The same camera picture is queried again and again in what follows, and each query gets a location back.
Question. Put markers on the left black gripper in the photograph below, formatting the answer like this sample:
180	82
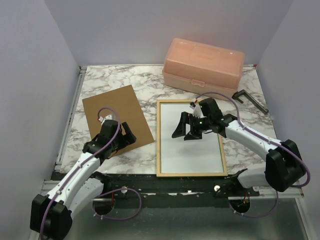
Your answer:
128	139

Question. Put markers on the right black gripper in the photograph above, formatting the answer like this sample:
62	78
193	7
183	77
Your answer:
186	118

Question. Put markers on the glossy photo print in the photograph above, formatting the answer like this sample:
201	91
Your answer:
177	157

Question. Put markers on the brown frame backing board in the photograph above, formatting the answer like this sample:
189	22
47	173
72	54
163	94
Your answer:
125	102

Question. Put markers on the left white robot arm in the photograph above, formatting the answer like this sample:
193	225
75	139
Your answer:
52	214

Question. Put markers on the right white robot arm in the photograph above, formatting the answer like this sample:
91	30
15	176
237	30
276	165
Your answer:
283	163

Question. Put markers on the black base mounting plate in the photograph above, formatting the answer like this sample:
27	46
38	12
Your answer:
127	191

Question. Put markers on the black metal clamp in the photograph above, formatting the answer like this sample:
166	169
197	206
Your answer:
236	96

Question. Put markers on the orange translucent plastic box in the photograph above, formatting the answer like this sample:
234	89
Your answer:
203	69

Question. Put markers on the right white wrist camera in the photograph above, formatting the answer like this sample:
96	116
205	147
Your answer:
197	111

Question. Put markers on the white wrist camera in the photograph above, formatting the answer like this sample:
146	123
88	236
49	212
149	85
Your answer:
197	111
103	119

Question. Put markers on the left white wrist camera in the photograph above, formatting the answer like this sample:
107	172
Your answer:
103	119

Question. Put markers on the aluminium rail frame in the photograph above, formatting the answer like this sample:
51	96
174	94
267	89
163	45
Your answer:
148	84

